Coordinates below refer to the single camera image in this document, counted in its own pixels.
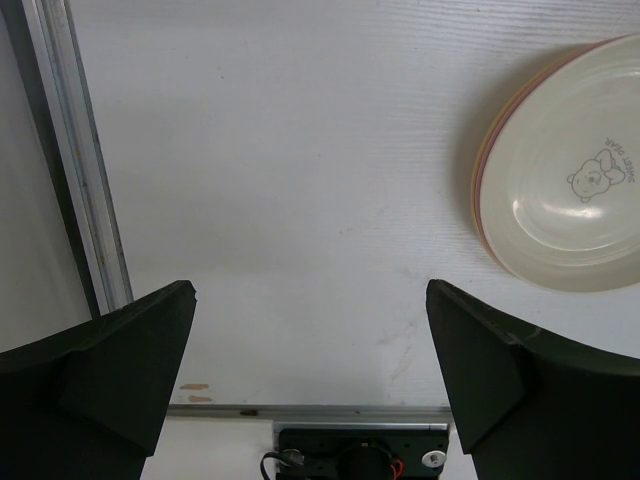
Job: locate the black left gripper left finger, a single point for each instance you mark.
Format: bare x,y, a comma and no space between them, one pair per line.
89,402

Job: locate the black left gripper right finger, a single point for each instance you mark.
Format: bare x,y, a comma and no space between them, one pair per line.
528,403

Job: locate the yellow plastic plate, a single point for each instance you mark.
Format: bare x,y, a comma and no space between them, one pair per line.
497,125

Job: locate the cream plastic plate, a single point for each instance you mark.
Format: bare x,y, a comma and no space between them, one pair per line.
570,170

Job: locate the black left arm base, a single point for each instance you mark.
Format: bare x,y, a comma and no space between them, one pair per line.
357,453

